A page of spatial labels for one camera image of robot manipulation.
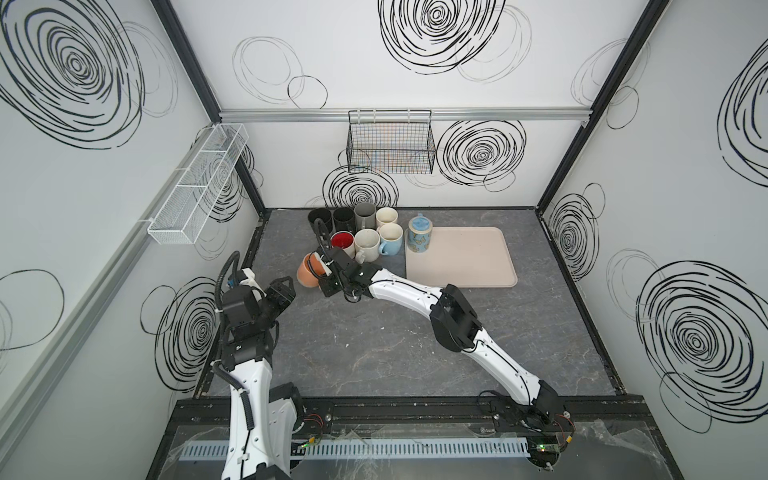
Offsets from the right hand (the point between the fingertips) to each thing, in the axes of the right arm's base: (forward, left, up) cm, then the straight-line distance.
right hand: (316, 280), depth 93 cm
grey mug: (+24, -14, +4) cm, 28 cm away
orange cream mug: (-5, -2, +13) cm, 14 cm away
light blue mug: (+15, -23, +3) cm, 28 cm away
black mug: (+24, -6, +2) cm, 25 cm away
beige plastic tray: (+15, -51, -7) cm, 53 cm away
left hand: (-8, +4, +12) cm, 15 cm away
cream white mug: (+15, -7, +1) cm, 17 cm away
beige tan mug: (+17, -15, -2) cm, 23 cm away
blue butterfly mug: (+16, -33, +4) cm, 37 cm away
